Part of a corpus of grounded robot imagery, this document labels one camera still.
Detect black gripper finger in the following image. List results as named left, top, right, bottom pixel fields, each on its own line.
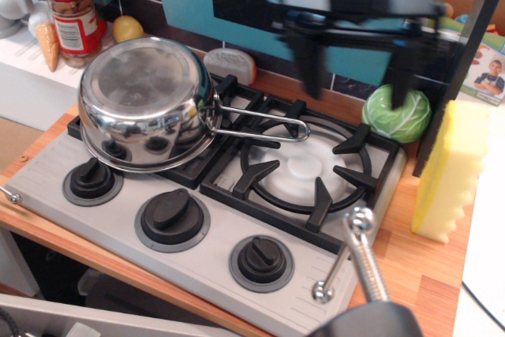
left=286, top=28, right=327, bottom=99
left=389, top=43, right=422, bottom=110

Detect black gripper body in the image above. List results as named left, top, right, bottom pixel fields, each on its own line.
left=266, top=0, right=446, bottom=47

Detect yellow sponge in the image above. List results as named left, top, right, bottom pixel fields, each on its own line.
left=411, top=100, right=490, bottom=243

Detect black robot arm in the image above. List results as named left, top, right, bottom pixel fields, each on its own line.
left=267, top=0, right=446, bottom=109

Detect stainless steel pot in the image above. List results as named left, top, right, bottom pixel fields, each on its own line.
left=78, top=37, right=288, bottom=173

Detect green toy cabbage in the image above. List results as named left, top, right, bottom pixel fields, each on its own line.
left=361, top=84, right=432, bottom=144

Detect toy box with boy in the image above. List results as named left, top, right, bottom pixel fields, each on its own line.
left=461, top=32, right=504, bottom=106

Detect left black burner grate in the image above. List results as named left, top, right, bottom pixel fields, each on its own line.
left=67, top=73, right=264, bottom=189

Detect black burner grate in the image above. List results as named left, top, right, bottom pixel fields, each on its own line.
left=67, top=73, right=264, bottom=189
left=200, top=95, right=406, bottom=253

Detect right black burner grate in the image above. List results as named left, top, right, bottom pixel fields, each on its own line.
left=200, top=95, right=406, bottom=253

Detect silver metal clamp screw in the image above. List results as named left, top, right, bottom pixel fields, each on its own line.
left=312, top=207, right=391, bottom=304

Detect yellow toy lemon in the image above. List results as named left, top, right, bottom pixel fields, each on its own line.
left=112, top=16, right=144, bottom=43

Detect grey toy stove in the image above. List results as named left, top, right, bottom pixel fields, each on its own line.
left=6, top=79, right=406, bottom=336

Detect middle black stove knob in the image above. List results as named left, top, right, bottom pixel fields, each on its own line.
left=134, top=188, right=211, bottom=253

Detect black stove knob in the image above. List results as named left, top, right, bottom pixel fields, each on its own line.
left=229, top=235, right=294, bottom=294
left=62, top=158, right=124, bottom=207
left=134, top=188, right=211, bottom=253

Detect right black stove knob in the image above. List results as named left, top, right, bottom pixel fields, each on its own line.
left=229, top=235, right=294, bottom=294

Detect red lid spice jar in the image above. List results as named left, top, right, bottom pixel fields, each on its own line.
left=47, top=0, right=102, bottom=68

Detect left black stove knob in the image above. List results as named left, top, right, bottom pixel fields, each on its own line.
left=62, top=158, right=124, bottom=207

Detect toy ice cream cone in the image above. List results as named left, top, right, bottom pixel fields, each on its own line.
left=28, top=11, right=60, bottom=72

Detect grey toy faucet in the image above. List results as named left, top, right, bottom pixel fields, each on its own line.
left=1, top=0, right=35, bottom=39

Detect small metal rod left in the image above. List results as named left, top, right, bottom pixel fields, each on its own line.
left=0, top=186, right=22, bottom=205

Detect grey panel bottom left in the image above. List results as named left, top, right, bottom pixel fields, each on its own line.
left=1, top=294, right=234, bottom=336

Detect dark vertical post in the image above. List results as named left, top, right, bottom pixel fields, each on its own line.
left=413, top=0, right=499, bottom=177

